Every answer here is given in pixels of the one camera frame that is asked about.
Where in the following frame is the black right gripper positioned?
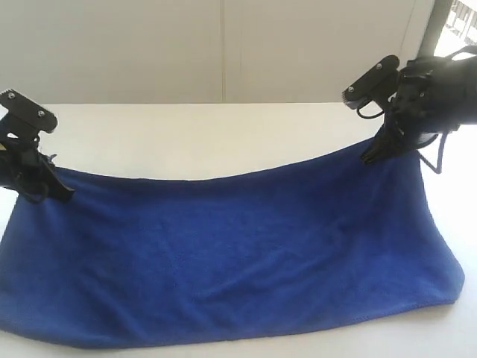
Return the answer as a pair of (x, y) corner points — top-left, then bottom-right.
(360, 59), (462, 164)

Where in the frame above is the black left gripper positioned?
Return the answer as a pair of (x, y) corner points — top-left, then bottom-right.
(1, 115), (75, 204)

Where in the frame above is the blue microfiber cloth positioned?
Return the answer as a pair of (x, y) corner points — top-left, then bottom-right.
(1, 142), (465, 349)

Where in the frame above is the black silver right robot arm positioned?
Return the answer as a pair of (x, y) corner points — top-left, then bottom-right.
(361, 45), (476, 172)

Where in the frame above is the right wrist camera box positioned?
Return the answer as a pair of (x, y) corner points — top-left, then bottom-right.
(341, 54), (399, 110)

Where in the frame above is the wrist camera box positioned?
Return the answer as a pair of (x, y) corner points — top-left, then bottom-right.
(341, 54), (399, 110)
(1, 89), (58, 141)

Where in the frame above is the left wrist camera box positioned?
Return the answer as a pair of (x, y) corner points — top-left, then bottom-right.
(1, 89), (58, 141)

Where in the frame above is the dark window frame post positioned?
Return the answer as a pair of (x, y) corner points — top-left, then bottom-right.
(417, 0), (453, 57)

